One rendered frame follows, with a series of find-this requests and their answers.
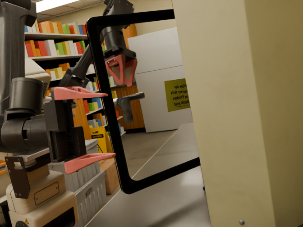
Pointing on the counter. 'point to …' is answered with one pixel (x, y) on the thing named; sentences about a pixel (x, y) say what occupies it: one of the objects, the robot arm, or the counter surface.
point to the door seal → (112, 101)
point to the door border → (112, 97)
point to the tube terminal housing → (246, 106)
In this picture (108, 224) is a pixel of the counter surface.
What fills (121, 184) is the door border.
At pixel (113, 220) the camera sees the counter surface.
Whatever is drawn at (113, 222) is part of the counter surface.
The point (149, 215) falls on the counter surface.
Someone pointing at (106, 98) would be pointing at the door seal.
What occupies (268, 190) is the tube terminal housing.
